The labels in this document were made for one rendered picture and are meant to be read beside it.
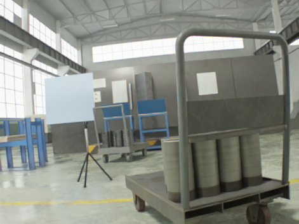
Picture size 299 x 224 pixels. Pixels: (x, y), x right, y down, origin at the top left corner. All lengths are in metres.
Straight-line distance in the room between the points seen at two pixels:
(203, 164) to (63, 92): 6.77
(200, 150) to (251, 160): 0.28
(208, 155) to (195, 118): 0.25
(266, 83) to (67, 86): 5.11
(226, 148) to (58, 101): 6.80
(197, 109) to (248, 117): 0.25
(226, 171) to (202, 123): 0.34
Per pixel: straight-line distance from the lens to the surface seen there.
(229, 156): 1.41
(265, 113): 1.34
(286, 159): 1.46
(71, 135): 7.80
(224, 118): 1.21
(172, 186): 1.31
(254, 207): 1.59
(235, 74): 7.67
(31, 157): 5.21
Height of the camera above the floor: 0.62
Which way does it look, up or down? 2 degrees up
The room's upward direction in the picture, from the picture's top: 5 degrees counter-clockwise
